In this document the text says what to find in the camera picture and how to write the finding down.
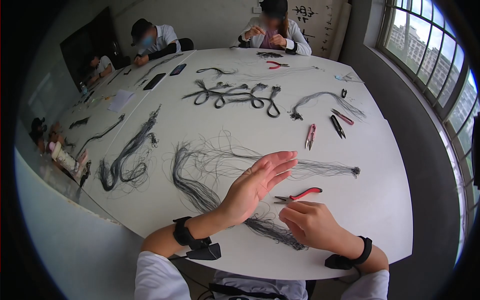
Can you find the small black clip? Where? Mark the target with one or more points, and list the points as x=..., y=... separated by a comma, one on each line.
x=344, y=93

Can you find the person's left ring finger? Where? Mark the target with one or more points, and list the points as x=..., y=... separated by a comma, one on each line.
x=280, y=178

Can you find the black thread snips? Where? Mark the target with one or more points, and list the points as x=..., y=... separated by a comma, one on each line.
x=337, y=126

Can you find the thick curled black thread bundle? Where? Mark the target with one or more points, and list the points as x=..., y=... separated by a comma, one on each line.
x=116, y=168

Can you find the person's body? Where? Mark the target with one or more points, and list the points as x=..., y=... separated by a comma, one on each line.
x=161, y=281

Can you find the clear plastic bag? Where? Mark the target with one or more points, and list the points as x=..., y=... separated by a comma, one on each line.
x=348, y=78

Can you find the calligraphy wall scroll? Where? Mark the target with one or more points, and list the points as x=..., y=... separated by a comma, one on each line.
x=318, y=26

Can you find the person's left thumb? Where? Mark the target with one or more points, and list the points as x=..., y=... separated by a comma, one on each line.
x=252, y=169

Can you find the pink and white bottle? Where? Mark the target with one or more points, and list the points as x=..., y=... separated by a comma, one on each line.
x=63, y=157

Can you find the pink and grey snips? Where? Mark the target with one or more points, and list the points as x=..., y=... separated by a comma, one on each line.
x=343, y=117

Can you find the person's left hand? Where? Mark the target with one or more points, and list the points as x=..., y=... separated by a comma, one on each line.
x=247, y=191

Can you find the short black thread bundle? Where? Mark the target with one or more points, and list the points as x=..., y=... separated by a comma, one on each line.
x=79, y=122

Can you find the person's right fingers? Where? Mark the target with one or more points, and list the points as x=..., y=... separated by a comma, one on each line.
x=289, y=221

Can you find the large window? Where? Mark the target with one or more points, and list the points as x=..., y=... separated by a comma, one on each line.
x=423, y=48

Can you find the long wavy black thread bundle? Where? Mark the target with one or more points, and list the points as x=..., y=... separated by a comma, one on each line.
x=195, y=191

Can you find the person's right thumb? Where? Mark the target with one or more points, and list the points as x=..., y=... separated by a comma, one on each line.
x=304, y=204

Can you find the dark blue smartphone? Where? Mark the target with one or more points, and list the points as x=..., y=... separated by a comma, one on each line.
x=178, y=69

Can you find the pink thread snips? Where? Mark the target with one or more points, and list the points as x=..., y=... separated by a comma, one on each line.
x=311, y=135

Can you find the grey thread bundle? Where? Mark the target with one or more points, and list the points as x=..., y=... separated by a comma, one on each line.
x=157, y=66

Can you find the grey thread bundle curled end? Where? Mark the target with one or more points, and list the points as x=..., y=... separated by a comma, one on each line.
x=322, y=94

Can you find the white paper sheet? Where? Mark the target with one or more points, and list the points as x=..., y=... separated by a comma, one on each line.
x=121, y=100

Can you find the small black thread heap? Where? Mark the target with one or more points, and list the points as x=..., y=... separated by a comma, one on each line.
x=269, y=54

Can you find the long thin black thread bundle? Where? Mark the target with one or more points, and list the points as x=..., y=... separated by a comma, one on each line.
x=101, y=134

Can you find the black wall screen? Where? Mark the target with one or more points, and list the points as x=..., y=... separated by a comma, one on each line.
x=86, y=45

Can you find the black chair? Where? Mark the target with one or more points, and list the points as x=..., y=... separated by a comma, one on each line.
x=186, y=44

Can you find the person's left index finger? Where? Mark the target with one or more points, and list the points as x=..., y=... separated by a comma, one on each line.
x=281, y=156

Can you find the person's left middle finger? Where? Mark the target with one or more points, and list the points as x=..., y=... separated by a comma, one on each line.
x=285, y=166

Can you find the black wrist band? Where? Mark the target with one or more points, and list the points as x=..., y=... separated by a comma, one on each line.
x=364, y=251
x=183, y=234

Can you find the black smartphone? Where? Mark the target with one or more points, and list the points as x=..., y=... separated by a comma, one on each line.
x=154, y=81

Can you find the person's right hand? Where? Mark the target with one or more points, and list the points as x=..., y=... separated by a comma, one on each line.
x=315, y=225

